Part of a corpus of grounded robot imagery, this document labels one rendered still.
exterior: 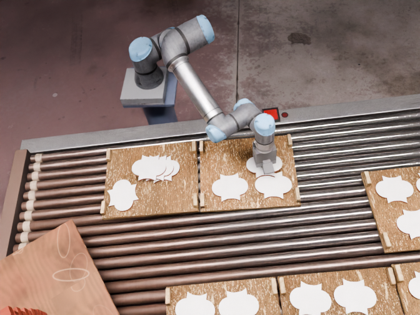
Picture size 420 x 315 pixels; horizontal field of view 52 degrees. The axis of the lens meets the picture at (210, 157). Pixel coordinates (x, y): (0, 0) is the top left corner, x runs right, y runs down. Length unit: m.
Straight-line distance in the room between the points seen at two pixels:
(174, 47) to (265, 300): 1.00
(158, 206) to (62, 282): 0.47
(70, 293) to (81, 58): 2.62
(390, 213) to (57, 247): 1.29
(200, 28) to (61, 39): 2.60
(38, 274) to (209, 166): 0.80
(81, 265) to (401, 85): 2.66
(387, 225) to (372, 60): 2.07
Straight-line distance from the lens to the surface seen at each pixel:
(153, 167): 1.88
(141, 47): 2.11
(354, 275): 1.70
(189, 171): 1.87
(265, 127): 1.58
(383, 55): 3.71
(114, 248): 1.81
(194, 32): 1.74
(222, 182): 1.82
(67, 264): 1.72
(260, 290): 1.65
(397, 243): 1.79
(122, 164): 1.97
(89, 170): 2.03
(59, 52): 4.09
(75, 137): 2.16
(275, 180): 1.81
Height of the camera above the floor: 2.53
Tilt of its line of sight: 57 degrees down
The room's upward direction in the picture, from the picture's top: 11 degrees counter-clockwise
